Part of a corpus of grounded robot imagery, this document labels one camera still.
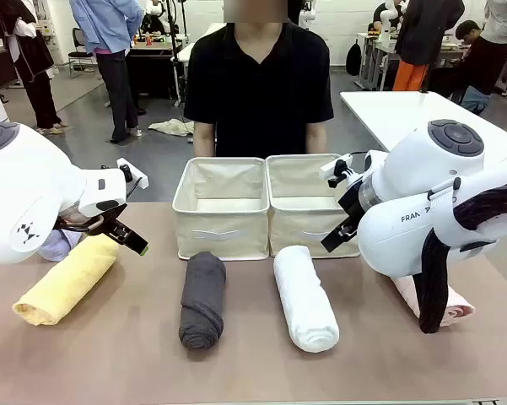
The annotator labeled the bystander in black dress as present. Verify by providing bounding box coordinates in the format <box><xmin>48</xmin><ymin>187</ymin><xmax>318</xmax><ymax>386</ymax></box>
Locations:
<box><xmin>0</xmin><ymin>0</ymin><xmax>71</xmax><ymax>135</ymax></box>

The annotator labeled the dark grey towel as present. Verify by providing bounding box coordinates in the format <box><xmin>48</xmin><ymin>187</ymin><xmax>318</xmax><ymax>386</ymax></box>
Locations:
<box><xmin>178</xmin><ymin>251</ymin><xmax>228</xmax><ymax>350</ymax></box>

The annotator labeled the black tripod stand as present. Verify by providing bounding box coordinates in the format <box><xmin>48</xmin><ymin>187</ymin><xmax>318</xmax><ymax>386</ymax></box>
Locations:
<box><xmin>164</xmin><ymin>0</ymin><xmax>191</xmax><ymax>106</ymax></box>

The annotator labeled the black office chair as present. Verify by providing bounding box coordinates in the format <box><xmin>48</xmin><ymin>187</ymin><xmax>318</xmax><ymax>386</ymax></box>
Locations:
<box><xmin>68</xmin><ymin>27</ymin><xmax>100</xmax><ymax>80</ymax></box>

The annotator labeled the white rectangular table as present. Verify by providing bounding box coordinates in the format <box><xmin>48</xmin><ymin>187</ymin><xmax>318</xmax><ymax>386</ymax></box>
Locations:
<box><xmin>339</xmin><ymin>90</ymin><xmax>507</xmax><ymax>164</ymax></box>

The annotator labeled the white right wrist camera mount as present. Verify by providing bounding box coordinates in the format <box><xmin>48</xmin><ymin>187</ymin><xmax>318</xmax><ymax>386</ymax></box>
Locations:
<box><xmin>319</xmin><ymin>154</ymin><xmax>355</xmax><ymax>190</ymax></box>

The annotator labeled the pink towel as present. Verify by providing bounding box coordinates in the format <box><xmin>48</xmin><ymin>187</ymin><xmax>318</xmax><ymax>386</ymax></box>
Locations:
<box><xmin>390</xmin><ymin>276</ymin><xmax>476</xmax><ymax>328</ymax></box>

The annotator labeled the bystander in grey shirt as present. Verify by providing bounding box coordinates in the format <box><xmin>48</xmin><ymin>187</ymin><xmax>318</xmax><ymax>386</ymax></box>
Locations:
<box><xmin>480</xmin><ymin>0</ymin><xmax>507</xmax><ymax>46</ymax></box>

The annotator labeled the beige fabric storage bin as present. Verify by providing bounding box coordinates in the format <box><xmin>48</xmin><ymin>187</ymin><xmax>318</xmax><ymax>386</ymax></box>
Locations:
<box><xmin>264</xmin><ymin>153</ymin><xmax>362</xmax><ymax>259</ymax></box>
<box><xmin>171</xmin><ymin>156</ymin><xmax>271</xmax><ymax>262</ymax></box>

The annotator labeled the bystander in blue shirt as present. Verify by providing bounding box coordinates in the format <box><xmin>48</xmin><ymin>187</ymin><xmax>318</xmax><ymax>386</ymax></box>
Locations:
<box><xmin>69</xmin><ymin>0</ymin><xmax>147</xmax><ymax>144</ymax></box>

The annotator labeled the blue fabric bundle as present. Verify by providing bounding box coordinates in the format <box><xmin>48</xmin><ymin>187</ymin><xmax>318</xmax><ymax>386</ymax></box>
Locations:
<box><xmin>461</xmin><ymin>86</ymin><xmax>493</xmax><ymax>115</ymax></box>

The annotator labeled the dark braided cable bundle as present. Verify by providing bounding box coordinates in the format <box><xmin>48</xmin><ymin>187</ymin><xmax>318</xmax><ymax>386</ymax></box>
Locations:
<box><xmin>417</xmin><ymin>181</ymin><xmax>507</xmax><ymax>334</ymax></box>

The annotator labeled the seated bystander in black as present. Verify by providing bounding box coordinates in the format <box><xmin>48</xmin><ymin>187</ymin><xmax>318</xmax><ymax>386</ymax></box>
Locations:
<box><xmin>429</xmin><ymin>19</ymin><xmax>507</xmax><ymax>105</ymax></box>

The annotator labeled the yellow towel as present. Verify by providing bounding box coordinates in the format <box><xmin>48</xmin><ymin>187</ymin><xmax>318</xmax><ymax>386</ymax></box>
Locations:
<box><xmin>12</xmin><ymin>238</ymin><xmax>120</xmax><ymax>327</ymax></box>

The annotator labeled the person in black polo shirt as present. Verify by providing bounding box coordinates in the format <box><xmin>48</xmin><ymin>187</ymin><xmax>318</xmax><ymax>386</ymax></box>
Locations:
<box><xmin>183</xmin><ymin>0</ymin><xmax>335</xmax><ymax>158</ymax></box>

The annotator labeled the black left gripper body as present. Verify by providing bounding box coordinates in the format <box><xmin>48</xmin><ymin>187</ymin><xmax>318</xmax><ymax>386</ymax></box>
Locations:
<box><xmin>93</xmin><ymin>205</ymin><xmax>130</xmax><ymax>240</ymax></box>

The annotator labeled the person's bare right forearm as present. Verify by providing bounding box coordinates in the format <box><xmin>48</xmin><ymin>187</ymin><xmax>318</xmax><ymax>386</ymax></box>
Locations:
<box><xmin>192</xmin><ymin>121</ymin><xmax>217</xmax><ymax>158</ymax></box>

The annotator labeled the lavender blue towel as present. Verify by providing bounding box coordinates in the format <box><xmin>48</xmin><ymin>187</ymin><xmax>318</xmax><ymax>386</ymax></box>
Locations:
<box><xmin>37</xmin><ymin>229</ymin><xmax>85</xmax><ymax>262</ymax></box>

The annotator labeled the bystander in orange trousers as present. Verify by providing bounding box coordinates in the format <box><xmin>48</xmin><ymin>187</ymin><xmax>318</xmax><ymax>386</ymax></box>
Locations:
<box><xmin>391</xmin><ymin>0</ymin><xmax>465</xmax><ymax>92</ymax></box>

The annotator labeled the white towel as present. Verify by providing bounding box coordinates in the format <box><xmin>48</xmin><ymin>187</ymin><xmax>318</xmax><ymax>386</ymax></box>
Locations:
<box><xmin>272</xmin><ymin>246</ymin><xmax>341</xmax><ymax>354</ymax></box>

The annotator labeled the person's bare left forearm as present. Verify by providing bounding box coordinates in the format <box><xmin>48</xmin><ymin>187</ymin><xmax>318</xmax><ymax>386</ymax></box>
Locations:
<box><xmin>305</xmin><ymin>122</ymin><xmax>328</xmax><ymax>155</ymax></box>

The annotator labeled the black backpack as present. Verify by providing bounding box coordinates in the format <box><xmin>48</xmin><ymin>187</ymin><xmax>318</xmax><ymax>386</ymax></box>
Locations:
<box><xmin>345</xmin><ymin>40</ymin><xmax>364</xmax><ymax>77</ymax></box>

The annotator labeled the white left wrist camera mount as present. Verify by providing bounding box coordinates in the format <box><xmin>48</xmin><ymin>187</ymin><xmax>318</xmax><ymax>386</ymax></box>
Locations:
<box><xmin>116</xmin><ymin>158</ymin><xmax>149</xmax><ymax>190</ymax></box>

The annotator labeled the beige cloth on floor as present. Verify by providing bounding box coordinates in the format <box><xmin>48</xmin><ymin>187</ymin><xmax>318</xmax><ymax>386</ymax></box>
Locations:
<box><xmin>147</xmin><ymin>118</ymin><xmax>194</xmax><ymax>137</ymax></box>

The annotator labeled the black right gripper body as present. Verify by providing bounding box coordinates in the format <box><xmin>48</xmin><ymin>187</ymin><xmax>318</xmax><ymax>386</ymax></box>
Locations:
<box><xmin>336</xmin><ymin>187</ymin><xmax>364</xmax><ymax>229</ymax></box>

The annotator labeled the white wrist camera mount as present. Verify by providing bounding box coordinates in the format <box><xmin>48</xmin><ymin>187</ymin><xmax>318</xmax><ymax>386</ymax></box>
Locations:
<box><xmin>319</xmin><ymin>154</ymin><xmax>355</xmax><ymax>190</ymax></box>
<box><xmin>116</xmin><ymin>158</ymin><xmax>149</xmax><ymax>190</ymax></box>

